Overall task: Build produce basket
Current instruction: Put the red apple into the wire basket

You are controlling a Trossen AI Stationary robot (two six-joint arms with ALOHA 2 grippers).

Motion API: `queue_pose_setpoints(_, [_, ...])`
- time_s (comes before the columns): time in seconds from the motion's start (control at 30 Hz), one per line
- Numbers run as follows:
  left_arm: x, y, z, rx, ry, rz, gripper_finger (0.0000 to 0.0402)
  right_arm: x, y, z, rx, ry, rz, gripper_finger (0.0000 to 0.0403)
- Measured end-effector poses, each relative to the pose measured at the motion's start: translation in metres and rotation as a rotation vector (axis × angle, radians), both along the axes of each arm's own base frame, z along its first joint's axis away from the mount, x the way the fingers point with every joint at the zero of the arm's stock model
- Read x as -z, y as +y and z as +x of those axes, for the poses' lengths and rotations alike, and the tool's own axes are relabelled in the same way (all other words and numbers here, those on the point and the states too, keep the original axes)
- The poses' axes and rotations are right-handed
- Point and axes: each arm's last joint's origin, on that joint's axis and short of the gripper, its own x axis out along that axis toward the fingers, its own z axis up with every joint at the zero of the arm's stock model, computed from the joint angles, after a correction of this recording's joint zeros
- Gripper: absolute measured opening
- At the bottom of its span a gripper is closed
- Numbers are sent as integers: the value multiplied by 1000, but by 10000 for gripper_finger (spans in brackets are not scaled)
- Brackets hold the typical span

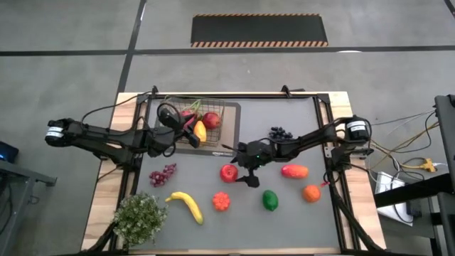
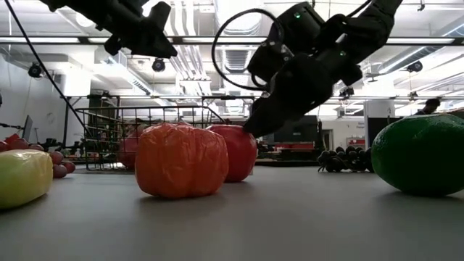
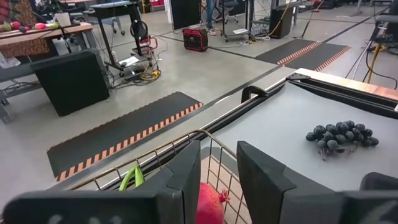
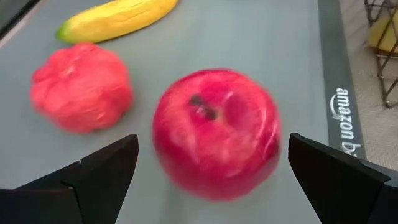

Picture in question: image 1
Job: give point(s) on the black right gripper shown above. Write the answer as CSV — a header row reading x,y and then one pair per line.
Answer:
x,y
256,154

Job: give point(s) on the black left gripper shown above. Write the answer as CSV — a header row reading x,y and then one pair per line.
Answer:
x,y
170,117

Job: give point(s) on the yellow orange mango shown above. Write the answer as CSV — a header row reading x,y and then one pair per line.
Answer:
x,y
200,131

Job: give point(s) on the red apple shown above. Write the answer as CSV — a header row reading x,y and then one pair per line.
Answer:
x,y
229,173
211,120

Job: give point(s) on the pink dragon fruit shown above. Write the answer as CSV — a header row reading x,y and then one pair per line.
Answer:
x,y
187,115

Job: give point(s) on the green lime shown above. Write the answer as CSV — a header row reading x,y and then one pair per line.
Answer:
x,y
270,200

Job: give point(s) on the black grapes bunch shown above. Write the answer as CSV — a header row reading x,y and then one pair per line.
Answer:
x,y
279,134

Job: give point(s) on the red orange mango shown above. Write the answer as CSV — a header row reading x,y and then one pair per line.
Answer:
x,y
294,171

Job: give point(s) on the purple grapes bunch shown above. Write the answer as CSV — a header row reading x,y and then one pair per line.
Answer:
x,y
158,177

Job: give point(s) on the yellow banana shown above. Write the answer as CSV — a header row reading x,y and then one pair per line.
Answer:
x,y
190,204

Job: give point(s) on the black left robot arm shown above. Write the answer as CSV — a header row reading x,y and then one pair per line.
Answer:
x,y
106,137

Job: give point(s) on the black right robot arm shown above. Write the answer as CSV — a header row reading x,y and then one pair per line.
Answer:
x,y
313,137

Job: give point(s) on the grey table mat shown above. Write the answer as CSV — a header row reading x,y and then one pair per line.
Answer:
x,y
249,227

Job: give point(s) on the orange fruit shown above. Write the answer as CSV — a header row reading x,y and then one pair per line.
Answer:
x,y
311,193

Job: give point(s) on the small red tag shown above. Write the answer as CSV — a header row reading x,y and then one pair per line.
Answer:
x,y
324,184

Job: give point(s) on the green potted plant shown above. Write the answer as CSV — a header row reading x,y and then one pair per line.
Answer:
x,y
140,218

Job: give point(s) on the black hazard-striped floor mat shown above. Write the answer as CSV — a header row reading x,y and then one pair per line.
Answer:
x,y
259,30

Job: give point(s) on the grey side desk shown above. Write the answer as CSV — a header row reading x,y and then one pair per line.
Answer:
x,y
21,172

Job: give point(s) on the black device with blue light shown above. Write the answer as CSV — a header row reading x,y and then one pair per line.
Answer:
x,y
9,153

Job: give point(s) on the yellow power splitter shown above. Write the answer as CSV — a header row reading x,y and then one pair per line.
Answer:
x,y
428,165

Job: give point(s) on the black side desk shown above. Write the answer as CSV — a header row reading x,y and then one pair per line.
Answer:
x,y
446,121

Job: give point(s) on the black aluminium table frame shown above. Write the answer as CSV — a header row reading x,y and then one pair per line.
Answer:
x,y
249,96

